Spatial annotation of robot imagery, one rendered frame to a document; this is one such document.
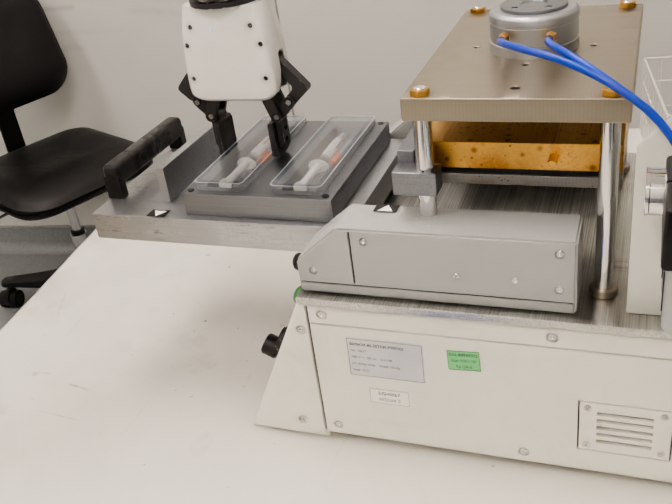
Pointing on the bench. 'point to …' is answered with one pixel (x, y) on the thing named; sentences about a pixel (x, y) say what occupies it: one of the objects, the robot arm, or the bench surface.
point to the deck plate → (639, 326)
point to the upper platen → (521, 153)
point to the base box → (477, 388)
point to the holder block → (367, 153)
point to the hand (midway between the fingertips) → (252, 137)
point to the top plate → (535, 66)
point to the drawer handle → (130, 162)
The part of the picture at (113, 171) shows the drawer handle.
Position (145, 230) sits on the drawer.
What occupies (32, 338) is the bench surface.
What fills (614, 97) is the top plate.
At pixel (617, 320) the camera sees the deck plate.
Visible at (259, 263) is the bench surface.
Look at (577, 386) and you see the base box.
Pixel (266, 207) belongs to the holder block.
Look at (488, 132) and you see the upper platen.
